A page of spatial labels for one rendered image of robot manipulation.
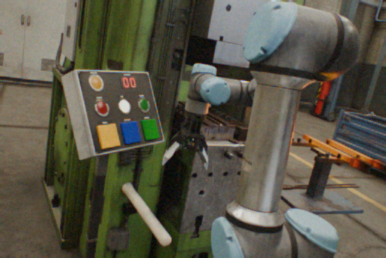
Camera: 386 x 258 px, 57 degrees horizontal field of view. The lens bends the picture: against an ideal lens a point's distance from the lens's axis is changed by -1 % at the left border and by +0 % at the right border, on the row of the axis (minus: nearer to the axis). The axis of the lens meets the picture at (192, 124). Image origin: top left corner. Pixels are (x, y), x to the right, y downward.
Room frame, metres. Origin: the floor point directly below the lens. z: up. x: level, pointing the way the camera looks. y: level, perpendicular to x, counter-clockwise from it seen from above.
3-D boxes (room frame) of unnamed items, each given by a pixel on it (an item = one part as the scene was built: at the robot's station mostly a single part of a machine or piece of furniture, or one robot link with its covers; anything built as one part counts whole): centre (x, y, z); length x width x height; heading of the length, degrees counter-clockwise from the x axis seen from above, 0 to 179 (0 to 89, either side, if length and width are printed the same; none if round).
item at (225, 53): (1.80, -0.01, 1.32); 0.42 x 0.20 x 0.10; 32
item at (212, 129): (1.80, -0.01, 0.96); 0.42 x 0.20 x 0.09; 32
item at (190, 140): (1.12, 0.00, 1.07); 0.09 x 0.08 x 0.12; 11
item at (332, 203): (1.72, -0.68, 0.69); 0.40 x 0.30 x 0.02; 114
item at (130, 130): (1.19, 0.21, 1.01); 0.07 x 0.05 x 0.07; 147
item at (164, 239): (1.37, 0.13, 0.62); 0.44 x 0.05 x 0.05; 32
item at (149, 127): (1.27, 0.15, 1.01); 0.07 x 0.05 x 0.07; 147
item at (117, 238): (1.54, 0.25, 0.36); 0.09 x 0.07 x 0.12; 122
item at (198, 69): (1.12, 0.00, 1.23); 0.09 x 0.08 x 0.11; 19
